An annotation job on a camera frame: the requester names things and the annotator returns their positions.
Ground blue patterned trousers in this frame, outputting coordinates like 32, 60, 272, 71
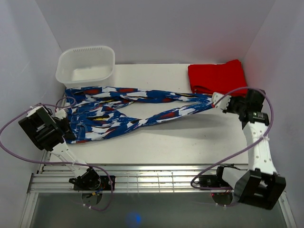
65, 86, 213, 144

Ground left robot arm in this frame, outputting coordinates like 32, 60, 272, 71
18, 105, 101, 190

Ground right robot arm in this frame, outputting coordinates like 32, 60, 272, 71
211, 89, 286, 210

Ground red folded trousers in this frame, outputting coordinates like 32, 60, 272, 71
188, 59, 247, 95

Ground white plastic basin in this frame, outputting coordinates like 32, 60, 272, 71
55, 46, 115, 88

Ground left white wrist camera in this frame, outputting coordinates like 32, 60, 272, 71
55, 109, 67, 120

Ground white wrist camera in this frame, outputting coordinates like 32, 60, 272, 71
211, 92, 232, 110
55, 109, 67, 120

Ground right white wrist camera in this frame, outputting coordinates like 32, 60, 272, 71
211, 92, 232, 110

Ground aluminium rail frame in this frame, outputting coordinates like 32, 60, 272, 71
20, 153, 297, 228

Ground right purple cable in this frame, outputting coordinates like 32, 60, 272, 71
190, 86, 274, 208

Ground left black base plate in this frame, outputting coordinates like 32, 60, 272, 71
73, 175, 111, 191

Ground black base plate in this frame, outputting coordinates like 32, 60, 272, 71
198, 175, 232, 190
73, 175, 111, 191

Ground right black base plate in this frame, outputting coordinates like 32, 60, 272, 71
198, 175, 232, 190

